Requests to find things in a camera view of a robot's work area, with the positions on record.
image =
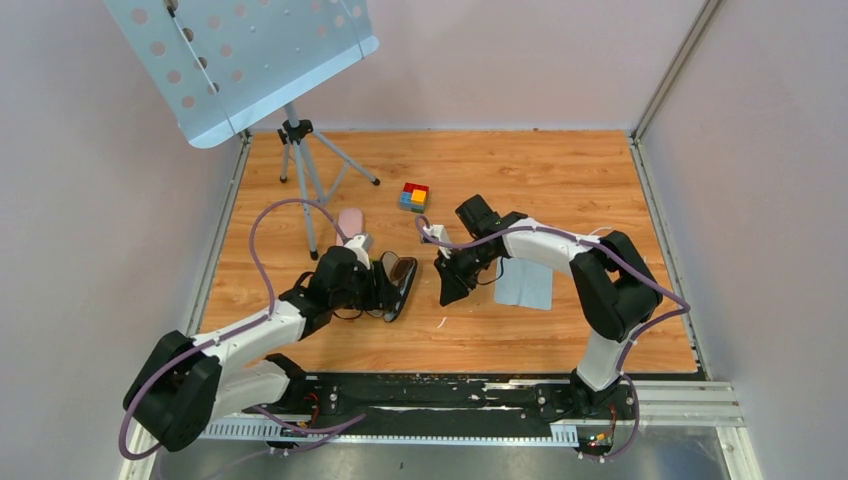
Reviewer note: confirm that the white frame sunglasses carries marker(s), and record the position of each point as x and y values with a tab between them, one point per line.
600	230

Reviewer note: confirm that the brown frame sunglasses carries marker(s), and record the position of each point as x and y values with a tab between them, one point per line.
398	270

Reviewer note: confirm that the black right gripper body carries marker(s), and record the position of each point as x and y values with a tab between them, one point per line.
463	266

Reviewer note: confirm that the right blue cleaning cloth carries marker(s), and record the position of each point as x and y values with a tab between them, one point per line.
524	283

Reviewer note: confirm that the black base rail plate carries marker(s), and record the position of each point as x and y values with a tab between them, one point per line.
453	407

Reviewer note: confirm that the black glasses case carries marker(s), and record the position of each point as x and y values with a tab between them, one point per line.
404	287

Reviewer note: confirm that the colourful toy brick cube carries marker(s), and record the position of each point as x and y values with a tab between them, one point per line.
414	198

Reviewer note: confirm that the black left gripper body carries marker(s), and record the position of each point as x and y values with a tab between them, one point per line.
358	293

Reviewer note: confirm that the pink glasses case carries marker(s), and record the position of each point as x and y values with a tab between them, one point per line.
351	222

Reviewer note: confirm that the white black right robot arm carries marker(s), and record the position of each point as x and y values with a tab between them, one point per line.
616	290

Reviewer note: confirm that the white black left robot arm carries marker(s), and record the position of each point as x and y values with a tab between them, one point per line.
189	382

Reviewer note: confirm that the perforated music stand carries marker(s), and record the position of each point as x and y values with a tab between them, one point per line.
223	66

